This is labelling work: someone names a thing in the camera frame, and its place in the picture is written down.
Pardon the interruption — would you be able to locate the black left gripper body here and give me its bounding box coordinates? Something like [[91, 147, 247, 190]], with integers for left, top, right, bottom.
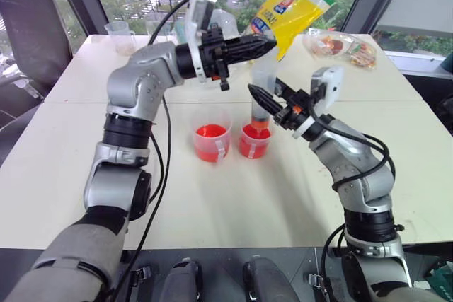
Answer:
[[197, 23, 231, 92]]

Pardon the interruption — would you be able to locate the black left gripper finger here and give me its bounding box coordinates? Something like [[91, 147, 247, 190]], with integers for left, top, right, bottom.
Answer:
[[224, 47, 275, 67], [224, 34, 277, 50]]

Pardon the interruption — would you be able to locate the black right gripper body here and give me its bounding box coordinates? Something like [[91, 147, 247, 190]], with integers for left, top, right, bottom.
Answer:
[[273, 88, 319, 133]]

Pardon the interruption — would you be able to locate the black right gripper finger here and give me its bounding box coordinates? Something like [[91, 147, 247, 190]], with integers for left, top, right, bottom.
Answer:
[[273, 76, 300, 100], [247, 83, 286, 115]]

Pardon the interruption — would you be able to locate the large clear plastic syringe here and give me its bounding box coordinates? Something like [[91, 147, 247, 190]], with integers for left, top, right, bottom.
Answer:
[[249, 42, 280, 139]]

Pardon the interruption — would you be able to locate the small clear cup red liquid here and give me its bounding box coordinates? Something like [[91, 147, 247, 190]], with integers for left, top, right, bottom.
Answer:
[[239, 122, 275, 161]]

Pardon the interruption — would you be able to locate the empty clear plastic cup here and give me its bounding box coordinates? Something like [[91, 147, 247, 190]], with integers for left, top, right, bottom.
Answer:
[[144, 19, 173, 43]]

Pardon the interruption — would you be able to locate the wide clear cup red liquid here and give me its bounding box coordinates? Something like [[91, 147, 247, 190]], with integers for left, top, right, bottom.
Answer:
[[190, 106, 233, 164]]

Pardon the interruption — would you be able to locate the clear plastic measuring cup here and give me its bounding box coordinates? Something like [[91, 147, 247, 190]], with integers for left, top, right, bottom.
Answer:
[[104, 21, 137, 57]]

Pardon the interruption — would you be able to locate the yellow plastic bag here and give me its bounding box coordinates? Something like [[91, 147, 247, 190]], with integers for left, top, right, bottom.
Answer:
[[247, 0, 338, 64]]

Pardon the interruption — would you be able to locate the clear plastic snack package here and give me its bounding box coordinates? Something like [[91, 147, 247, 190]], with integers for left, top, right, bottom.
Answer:
[[302, 31, 379, 69]]

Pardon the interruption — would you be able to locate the dark rounded shape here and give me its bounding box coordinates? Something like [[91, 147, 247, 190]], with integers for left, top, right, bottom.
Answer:
[[165, 258, 205, 302], [242, 256, 302, 302]]

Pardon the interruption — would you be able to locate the black office chair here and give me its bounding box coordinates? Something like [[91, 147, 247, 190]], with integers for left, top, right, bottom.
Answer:
[[0, 0, 76, 137]]

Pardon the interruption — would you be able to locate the green printed bag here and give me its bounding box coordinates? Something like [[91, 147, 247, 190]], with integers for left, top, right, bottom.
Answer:
[[423, 261, 453, 292]]

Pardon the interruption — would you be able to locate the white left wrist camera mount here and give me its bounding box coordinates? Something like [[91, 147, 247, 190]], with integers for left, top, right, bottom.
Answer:
[[183, 0, 217, 84]]

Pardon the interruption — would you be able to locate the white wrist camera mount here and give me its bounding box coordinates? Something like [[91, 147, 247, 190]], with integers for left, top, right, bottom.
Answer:
[[183, 0, 217, 84], [292, 65, 345, 139]]

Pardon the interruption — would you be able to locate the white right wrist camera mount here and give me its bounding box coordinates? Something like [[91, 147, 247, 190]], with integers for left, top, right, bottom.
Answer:
[[292, 65, 345, 139]]

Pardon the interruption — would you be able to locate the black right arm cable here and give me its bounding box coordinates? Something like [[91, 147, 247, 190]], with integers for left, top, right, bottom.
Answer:
[[306, 96, 396, 193]]

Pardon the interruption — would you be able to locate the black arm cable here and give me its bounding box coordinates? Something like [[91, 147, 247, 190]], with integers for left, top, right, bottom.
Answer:
[[109, 0, 192, 302], [306, 96, 396, 193]]

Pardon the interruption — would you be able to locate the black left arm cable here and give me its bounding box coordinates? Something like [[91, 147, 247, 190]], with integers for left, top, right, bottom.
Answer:
[[109, 0, 192, 302]]

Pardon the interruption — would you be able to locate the black strap with buckle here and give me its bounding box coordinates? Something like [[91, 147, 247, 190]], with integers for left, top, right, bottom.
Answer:
[[306, 272, 333, 302], [130, 265, 154, 302]]

